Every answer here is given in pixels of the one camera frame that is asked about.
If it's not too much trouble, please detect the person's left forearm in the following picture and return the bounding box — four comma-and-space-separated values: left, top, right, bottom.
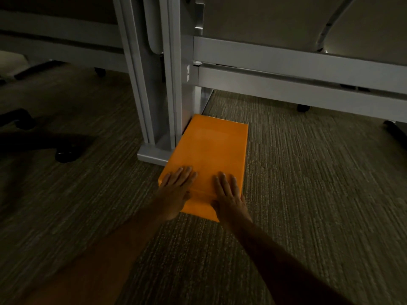
19, 206, 178, 305

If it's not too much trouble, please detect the person's right hand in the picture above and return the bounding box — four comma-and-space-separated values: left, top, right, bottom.
211, 172, 254, 226

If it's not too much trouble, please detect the person's right forearm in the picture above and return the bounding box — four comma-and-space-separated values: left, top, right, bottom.
221, 219, 353, 305

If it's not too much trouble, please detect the person's left hand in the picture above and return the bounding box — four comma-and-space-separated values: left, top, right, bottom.
158, 166, 198, 222

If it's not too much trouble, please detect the long grey desk crossbeam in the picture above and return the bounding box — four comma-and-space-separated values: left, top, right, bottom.
193, 35, 407, 123

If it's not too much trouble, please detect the black office chair base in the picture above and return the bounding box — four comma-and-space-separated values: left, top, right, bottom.
0, 108, 94, 164

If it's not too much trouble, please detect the grey desk leg with label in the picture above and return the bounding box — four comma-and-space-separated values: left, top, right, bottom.
159, 0, 214, 141

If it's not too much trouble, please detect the orange box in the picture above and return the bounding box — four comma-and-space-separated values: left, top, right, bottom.
158, 114, 249, 223

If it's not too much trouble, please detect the black chair leg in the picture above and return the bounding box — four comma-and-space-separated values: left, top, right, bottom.
14, 60, 66, 81
383, 119, 407, 141

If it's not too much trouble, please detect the grey desk leg with foot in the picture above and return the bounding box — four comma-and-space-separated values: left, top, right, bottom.
112, 0, 175, 166

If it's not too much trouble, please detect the pale cushion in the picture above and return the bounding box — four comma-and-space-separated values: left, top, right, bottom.
0, 50, 31, 82

